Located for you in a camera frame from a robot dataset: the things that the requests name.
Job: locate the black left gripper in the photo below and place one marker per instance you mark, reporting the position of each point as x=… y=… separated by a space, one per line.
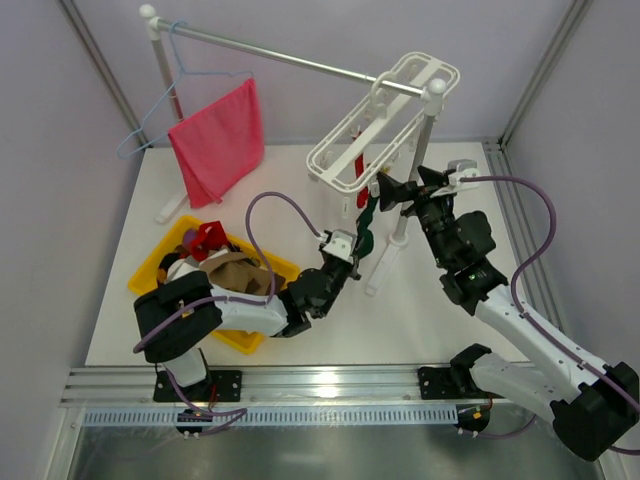
x=347 y=263

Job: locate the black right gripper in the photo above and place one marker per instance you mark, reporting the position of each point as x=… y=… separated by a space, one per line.
x=415 y=195

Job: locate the dark green sock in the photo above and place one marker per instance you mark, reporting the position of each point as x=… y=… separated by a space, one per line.
x=365 y=237

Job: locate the red snowflake christmas sock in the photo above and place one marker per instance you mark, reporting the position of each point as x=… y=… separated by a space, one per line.
x=359 y=165

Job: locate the tan ribbed sock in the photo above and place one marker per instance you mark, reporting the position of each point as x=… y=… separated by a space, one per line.
x=234 y=272

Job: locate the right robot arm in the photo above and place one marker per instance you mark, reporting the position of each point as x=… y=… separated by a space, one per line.
x=589 y=403

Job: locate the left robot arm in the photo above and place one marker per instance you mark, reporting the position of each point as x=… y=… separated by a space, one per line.
x=175 y=317

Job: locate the white sock clip hanger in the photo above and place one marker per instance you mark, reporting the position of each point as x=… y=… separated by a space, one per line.
x=331 y=161

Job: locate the metal clothes rack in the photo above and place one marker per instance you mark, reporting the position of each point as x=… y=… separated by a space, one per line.
x=298 y=106

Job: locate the red sock in bin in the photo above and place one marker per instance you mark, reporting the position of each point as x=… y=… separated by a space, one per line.
x=209 y=236

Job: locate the pink towel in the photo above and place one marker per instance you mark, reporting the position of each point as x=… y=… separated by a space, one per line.
x=219 y=145

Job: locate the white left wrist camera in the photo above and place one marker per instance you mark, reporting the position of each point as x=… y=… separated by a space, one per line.
x=340 y=244

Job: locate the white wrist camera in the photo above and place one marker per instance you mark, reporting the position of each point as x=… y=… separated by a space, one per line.
x=458 y=177
x=340 y=244

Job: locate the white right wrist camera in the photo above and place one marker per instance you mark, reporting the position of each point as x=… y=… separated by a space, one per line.
x=458 y=177

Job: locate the slotted cable duct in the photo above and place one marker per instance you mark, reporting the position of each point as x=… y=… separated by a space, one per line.
x=278 y=416

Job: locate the aluminium mounting rail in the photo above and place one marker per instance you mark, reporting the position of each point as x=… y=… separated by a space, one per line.
x=110 y=386

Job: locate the blue wire hanger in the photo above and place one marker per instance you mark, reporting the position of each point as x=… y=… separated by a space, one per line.
x=134 y=142

